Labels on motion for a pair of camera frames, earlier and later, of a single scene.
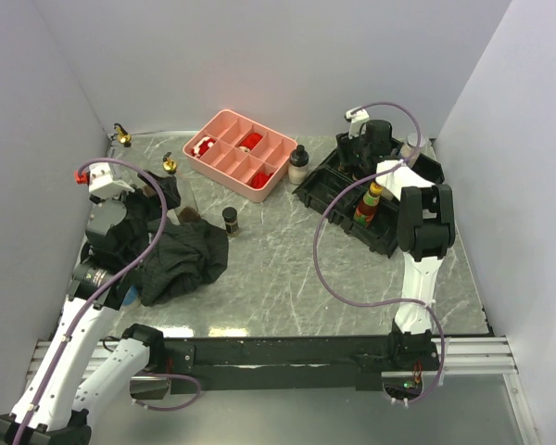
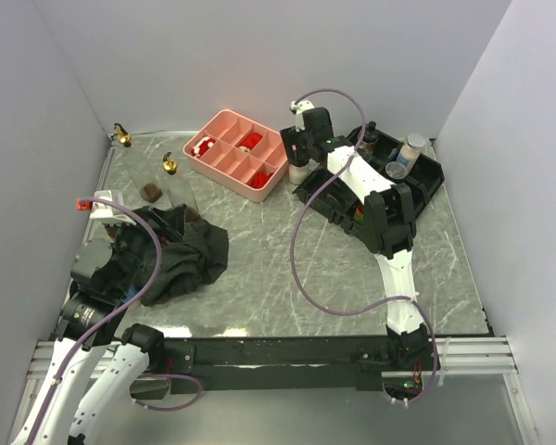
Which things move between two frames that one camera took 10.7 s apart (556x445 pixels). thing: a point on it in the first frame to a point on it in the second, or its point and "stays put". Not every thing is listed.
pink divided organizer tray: [240, 155] stays put
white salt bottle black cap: [297, 167] stays put
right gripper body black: [356, 148] to [299, 141]
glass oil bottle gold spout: [170, 165] stays put
